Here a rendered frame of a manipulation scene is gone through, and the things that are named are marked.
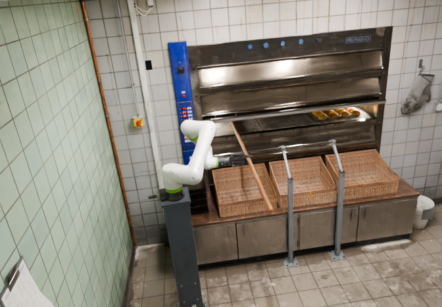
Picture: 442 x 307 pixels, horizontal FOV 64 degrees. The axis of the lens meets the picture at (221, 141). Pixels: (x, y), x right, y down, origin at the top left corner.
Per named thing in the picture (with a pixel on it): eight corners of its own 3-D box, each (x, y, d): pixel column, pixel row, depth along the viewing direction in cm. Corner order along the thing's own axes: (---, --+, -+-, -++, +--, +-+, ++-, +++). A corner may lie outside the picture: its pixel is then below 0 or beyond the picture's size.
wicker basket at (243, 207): (213, 192, 378) (210, 169, 367) (265, 185, 383) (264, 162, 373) (219, 218, 334) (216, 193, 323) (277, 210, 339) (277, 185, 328)
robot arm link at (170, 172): (181, 194, 248) (177, 170, 240) (161, 192, 253) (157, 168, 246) (189, 185, 259) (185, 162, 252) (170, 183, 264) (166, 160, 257)
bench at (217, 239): (177, 240, 399) (170, 196, 376) (383, 212, 419) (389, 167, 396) (177, 277, 348) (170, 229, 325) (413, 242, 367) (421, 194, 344)
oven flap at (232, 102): (202, 115, 345) (200, 94, 344) (379, 95, 360) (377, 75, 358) (202, 115, 341) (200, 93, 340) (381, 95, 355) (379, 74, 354)
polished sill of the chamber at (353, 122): (204, 141, 363) (204, 137, 362) (373, 120, 378) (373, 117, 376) (204, 143, 358) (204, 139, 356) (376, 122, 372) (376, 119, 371)
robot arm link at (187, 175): (196, 179, 235) (216, 117, 264) (173, 177, 241) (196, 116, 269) (202, 189, 245) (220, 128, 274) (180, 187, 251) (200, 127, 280)
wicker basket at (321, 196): (268, 184, 384) (268, 161, 373) (319, 178, 387) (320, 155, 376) (279, 210, 339) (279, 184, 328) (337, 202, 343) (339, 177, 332)
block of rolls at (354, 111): (300, 104, 435) (300, 100, 433) (339, 100, 439) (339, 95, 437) (319, 120, 379) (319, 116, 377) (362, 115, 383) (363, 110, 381)
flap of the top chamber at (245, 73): (199, 89, 335) (196, 67, 334) (381, 69, 349) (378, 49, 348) (200, 88, 331) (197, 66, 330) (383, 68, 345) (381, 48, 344)
